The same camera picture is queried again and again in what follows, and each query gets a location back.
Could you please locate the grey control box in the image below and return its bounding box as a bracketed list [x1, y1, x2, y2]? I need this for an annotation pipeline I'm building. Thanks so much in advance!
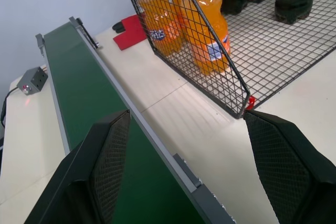
[16, 67, 49, 96]

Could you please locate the orange soda bottle blue cap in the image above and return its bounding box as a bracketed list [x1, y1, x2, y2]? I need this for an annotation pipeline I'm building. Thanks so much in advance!
[181, 0, 231, 76]
[135, 0, 184, 56]

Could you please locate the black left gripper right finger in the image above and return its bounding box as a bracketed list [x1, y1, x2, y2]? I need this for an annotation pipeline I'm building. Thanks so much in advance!
[244, 110, 336, 224]

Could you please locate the black power cable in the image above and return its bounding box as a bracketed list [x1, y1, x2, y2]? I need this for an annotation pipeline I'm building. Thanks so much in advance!
[0, 88, 19, 128]

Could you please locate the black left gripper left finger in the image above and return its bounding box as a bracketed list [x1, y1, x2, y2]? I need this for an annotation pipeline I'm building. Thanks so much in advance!
[25, 109, 131, 224]

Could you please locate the green conveyor belt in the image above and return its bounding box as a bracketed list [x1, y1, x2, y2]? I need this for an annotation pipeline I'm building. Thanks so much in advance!
[35, 16, 237, 224]

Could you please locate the black wire basket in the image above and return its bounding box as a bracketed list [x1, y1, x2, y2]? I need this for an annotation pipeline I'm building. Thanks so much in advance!
[119, 0, 336, 119]

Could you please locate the red and black cloth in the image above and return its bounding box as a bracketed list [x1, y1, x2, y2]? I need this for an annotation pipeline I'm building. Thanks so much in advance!
[112, 15, 148, 51]

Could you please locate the red plastic object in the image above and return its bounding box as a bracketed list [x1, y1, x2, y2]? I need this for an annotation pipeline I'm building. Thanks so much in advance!
[246, 95, 257, 110]

